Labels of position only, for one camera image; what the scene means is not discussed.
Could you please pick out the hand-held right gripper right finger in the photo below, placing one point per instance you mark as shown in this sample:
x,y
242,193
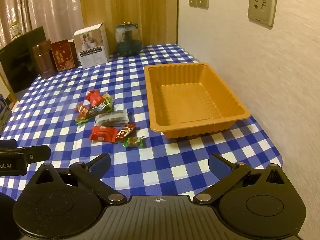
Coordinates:
x,y
218,163

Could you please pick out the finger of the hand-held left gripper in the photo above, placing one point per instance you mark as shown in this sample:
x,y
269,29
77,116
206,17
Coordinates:
x,y
37,153

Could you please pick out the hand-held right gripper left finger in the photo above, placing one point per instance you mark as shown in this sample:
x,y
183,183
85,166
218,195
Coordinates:
x,y
100,164

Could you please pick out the small green-ended candy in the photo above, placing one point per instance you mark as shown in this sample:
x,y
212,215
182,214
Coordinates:
x,y
133,141

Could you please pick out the small dark red snack packet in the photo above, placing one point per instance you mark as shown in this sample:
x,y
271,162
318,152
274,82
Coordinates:
x,y
126,130

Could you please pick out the grey snack packet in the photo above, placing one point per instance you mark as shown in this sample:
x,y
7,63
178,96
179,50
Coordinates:
x,y
112,117

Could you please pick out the orange-red packet with green edge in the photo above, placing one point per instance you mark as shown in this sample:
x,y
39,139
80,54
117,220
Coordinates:
x,y
83,112

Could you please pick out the green and black snack packet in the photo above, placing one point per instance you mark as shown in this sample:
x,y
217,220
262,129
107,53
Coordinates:
x,y
101,107

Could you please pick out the tan candy with green ends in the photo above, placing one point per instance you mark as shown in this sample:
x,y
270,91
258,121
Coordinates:
x,y
107,98

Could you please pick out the orange plastic tray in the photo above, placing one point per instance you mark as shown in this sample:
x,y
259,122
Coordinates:
x,y
195,97

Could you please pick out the blue printed box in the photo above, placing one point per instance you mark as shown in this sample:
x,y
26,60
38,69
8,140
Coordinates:
x,y
4,112

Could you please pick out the blue white checkered tablecloth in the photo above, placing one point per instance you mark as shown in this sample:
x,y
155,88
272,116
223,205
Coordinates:
x,y
62,87

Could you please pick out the brown metal canister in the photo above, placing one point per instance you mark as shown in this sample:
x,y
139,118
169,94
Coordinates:
x,y
43,60

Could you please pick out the black chair back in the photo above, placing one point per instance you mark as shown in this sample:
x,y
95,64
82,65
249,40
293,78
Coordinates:
x,y
20,60

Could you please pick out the red patterned tin box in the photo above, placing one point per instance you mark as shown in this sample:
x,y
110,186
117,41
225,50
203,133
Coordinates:
x,y
62,56

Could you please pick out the white product box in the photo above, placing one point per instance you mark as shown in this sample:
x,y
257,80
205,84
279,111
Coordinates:
x,y
92,47

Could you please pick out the glass jar with dark lid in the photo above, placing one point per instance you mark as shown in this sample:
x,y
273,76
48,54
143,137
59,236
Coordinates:
x,y
128,40

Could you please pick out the sheer curtain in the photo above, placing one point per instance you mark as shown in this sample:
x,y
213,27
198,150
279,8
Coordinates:
x,y
37,5

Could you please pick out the beige network wall plate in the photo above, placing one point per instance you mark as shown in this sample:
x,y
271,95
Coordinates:
x,y
262,8

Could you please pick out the wooden wall panel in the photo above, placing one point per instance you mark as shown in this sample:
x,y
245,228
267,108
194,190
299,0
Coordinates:
x,y
130,5

